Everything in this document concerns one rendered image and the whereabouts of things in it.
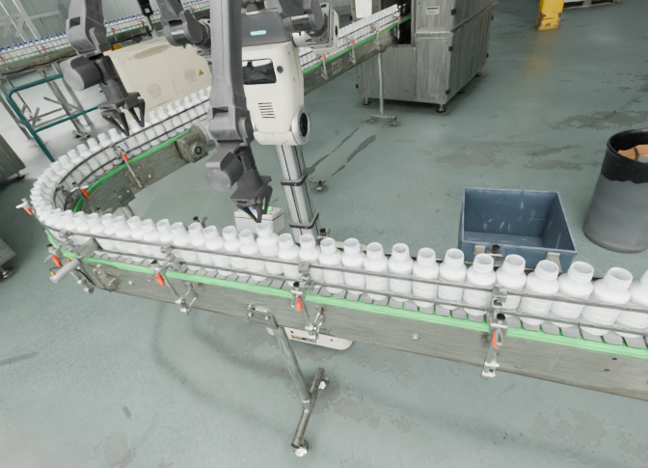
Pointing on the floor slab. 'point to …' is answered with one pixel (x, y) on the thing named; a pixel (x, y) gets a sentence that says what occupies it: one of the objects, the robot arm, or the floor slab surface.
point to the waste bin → (620, 198)
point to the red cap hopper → (51, 64)
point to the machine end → (430, 40)
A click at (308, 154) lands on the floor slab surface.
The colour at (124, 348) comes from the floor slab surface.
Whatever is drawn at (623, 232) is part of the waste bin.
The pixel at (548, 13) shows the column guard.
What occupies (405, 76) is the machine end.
